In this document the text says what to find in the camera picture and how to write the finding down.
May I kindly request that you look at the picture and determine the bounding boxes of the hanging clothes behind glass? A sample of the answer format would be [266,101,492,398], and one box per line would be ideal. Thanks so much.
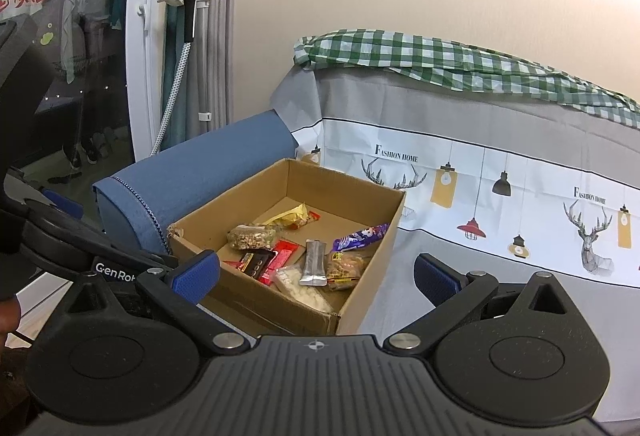
[60,0,127,81]

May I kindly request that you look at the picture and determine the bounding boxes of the clear packet of mixed nuts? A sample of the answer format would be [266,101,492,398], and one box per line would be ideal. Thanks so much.
[227,224,279,251]

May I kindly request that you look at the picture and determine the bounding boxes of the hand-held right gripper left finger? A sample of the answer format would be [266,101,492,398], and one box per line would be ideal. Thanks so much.
[54,250,249,358]

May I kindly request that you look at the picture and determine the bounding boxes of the cardboard box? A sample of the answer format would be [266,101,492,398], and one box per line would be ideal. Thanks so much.
[167,158,407,337]

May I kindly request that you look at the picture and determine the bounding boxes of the silver stick packet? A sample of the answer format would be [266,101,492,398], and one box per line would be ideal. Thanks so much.
[299,240,329,287]

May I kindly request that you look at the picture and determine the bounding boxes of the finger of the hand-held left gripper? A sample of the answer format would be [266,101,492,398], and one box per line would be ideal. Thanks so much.
[137,252,179,273]
[41,188,84,220]

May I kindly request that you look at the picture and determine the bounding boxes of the small red packet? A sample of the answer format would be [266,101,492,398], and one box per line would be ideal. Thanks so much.
[260,240,309,287]

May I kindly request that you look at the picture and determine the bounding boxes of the blue fabric bolster cushion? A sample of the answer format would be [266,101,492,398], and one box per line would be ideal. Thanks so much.
[92,110,299,257]

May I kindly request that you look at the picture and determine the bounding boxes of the large red packet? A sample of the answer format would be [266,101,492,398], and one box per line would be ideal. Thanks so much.
[222,251,279,281]

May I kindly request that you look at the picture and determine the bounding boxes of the green checked cloth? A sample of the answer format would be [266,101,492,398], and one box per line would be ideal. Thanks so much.
[292,30,640,129]

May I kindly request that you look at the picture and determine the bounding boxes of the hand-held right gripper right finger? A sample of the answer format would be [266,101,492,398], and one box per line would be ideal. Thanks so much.
[382,253,586,360]

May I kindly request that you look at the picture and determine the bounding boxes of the white window frame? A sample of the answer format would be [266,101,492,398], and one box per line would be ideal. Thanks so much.
[122,0,177,165]

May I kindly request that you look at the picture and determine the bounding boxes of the grey printed bed cover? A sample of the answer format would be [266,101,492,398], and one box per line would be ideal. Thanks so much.
[270,60,640,427]

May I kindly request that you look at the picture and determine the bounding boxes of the purple candy wrapper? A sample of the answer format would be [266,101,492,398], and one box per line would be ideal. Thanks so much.
[334,223,390,251]

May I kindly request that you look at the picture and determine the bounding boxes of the person's left hand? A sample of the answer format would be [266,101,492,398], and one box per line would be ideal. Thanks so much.
[0,300,23,348]

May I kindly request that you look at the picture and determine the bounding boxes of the gold packet with red end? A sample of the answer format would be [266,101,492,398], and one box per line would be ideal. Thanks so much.
[262,203,321,231]

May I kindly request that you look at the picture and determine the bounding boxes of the clear nut brittle packet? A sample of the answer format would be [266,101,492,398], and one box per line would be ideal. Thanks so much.
[325,252,374,291]

